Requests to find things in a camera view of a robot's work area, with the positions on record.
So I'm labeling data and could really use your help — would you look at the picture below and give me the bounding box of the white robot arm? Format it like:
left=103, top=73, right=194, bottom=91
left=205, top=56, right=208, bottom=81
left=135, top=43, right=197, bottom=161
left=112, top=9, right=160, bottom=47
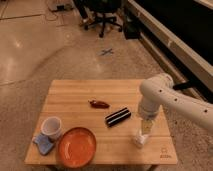
left=138, top=73, right=213, bottom=134

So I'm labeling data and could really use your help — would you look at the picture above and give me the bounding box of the small white object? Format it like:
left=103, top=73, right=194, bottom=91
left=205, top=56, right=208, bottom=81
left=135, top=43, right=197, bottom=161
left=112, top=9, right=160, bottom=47
left=133, top=130, right=149, bottom=148

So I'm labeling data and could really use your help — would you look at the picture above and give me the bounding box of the black white striped block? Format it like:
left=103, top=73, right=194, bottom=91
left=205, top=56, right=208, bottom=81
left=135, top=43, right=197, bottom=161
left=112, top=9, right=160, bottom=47
left=105, top=107, right=131, bottom=127

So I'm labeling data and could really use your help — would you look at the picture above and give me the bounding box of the wooden table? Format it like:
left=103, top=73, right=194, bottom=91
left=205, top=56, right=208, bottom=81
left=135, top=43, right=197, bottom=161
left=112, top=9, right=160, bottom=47
left=24, top=78, right=179, bottom=167

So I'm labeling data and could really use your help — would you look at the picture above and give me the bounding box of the orange plate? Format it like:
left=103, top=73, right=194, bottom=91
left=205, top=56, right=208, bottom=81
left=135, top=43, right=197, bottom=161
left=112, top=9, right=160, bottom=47
left=58, top=127, right=96, bottom=168

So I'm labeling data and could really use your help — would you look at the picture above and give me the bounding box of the black box on floor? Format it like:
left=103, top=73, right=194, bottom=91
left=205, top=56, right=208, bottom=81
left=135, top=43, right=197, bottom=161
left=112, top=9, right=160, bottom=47
left=123, top=22, right=140, bottom=39

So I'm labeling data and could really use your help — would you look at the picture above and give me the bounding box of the white paper cup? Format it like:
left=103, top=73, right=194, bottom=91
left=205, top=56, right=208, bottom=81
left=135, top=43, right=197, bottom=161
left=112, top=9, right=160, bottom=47
left=41, top=116, right=62, bottom=141

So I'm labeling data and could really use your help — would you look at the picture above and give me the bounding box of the blue sponge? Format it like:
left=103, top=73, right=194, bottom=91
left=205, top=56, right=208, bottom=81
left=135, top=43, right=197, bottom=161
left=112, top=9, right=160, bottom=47
left=33, top=133, right=54, bottom=155

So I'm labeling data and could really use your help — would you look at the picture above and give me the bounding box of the black office chair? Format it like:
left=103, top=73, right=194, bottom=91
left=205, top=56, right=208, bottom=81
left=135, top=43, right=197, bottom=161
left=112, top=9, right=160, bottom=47
left=73, top=0, right=122, bottom=38

